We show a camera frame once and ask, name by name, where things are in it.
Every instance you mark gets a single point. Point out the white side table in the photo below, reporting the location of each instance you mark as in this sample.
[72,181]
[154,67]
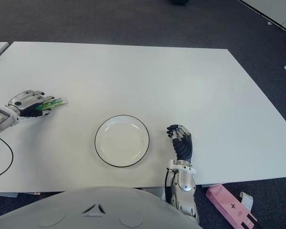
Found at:
[0,50]

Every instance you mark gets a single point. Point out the pink cardboard box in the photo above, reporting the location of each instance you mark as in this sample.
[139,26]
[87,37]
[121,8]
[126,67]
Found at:
[228,202]

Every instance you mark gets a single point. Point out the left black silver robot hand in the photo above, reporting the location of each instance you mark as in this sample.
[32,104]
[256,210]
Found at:
[26,102]

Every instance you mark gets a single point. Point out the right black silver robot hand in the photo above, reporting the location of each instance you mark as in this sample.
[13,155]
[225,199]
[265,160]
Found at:
[184,148]

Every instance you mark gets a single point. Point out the grey robot torso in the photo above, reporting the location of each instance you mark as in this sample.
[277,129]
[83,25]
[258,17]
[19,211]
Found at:
[85,210]

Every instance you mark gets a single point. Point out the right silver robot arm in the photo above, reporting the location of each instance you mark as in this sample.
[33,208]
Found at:
[186,186]

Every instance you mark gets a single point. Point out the white paper tag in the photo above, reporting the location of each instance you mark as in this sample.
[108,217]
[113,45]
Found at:
[246,200]

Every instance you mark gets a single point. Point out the white plate with black rim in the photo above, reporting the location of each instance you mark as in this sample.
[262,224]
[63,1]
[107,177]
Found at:
[122,140]

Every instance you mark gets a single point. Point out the green toothpaste tube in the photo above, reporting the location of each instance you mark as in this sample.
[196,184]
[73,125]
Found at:
[58,102]

